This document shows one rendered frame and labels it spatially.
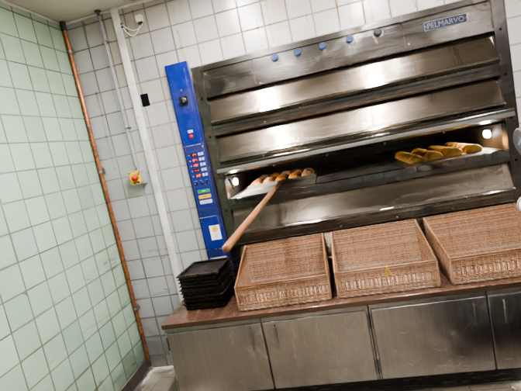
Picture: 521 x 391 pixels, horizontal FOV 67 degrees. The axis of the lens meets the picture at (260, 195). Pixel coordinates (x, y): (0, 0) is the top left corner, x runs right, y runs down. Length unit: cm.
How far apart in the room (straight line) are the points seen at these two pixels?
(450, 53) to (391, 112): 47
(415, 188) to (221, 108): 138
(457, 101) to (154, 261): 230
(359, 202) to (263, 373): 122
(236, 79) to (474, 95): 148
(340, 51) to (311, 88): 28
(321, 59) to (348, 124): 45
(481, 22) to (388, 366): 206
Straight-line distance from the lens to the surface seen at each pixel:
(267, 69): 270
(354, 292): 232
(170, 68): 282
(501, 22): 289
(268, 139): 266
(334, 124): 264
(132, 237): 307
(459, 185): 279
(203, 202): 277
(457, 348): 249
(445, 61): 275
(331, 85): 265
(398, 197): 271
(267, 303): 238
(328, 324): 234
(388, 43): 273
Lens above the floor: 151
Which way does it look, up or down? 7 degrees down
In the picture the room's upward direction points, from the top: 12 degrees counter-clockwise
